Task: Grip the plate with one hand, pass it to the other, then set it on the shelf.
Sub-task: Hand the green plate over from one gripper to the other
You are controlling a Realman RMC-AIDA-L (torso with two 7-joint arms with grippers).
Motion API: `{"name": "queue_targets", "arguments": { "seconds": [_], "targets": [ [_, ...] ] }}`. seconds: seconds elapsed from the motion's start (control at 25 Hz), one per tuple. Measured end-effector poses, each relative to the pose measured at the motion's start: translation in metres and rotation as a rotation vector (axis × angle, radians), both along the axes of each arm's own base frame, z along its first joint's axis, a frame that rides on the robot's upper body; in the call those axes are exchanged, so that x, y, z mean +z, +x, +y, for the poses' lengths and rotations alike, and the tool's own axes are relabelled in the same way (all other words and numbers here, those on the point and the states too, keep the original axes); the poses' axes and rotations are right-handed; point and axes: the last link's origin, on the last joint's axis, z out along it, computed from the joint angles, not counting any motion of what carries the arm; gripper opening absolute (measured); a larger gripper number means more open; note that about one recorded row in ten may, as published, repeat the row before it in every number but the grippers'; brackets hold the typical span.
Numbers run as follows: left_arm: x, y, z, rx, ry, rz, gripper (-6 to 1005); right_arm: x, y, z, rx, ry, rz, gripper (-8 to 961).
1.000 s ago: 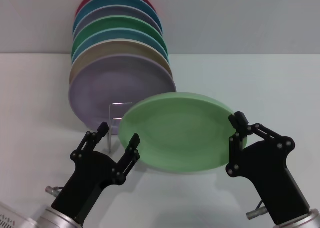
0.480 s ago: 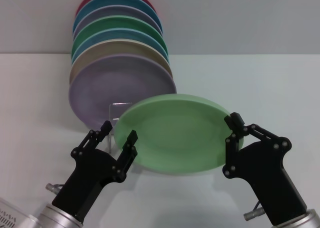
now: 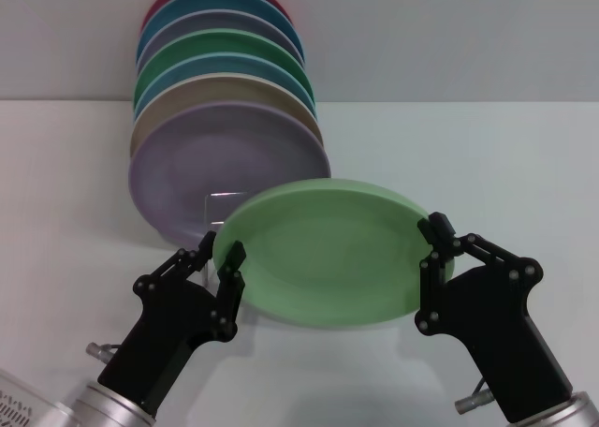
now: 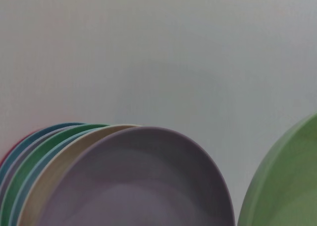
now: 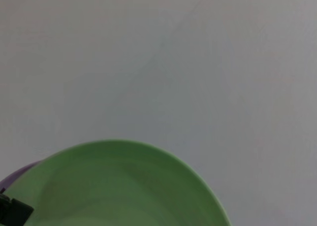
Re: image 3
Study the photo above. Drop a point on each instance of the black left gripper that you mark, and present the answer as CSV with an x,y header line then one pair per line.
x,y
168,333

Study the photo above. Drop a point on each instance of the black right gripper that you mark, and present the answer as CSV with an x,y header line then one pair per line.
x,y
501,333

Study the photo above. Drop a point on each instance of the light green plate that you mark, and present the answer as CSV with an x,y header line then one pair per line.
x,y
327,258

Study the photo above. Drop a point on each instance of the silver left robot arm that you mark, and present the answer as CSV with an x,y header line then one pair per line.
x,y
103,406

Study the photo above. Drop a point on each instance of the lilac plate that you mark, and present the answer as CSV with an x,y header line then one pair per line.
x,y
215,151

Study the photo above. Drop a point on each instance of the beige plate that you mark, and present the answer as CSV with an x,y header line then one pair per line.
x,y
220,87

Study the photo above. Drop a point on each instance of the light blue plate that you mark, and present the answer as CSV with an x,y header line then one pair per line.
x,y
220,64

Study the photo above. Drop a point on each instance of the dark green plate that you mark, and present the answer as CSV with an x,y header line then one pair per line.
x,y
220,40

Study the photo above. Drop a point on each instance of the grey purple plate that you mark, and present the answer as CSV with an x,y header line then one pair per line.
x,y
220,22

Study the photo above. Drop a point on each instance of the teal blue plate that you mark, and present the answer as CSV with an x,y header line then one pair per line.
x,y
220,1

